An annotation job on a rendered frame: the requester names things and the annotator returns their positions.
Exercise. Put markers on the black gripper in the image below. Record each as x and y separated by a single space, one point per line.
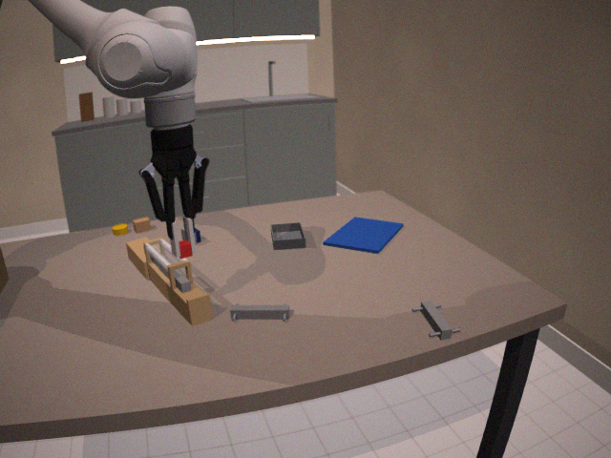
171 162

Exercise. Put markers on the yellow short cylinder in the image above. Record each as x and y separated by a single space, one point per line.
120 229

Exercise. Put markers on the blue flat rectangular slab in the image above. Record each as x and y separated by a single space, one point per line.
367 235

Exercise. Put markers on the red cube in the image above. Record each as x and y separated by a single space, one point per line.
185 249

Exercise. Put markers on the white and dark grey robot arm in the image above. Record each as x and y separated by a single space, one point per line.
141 57

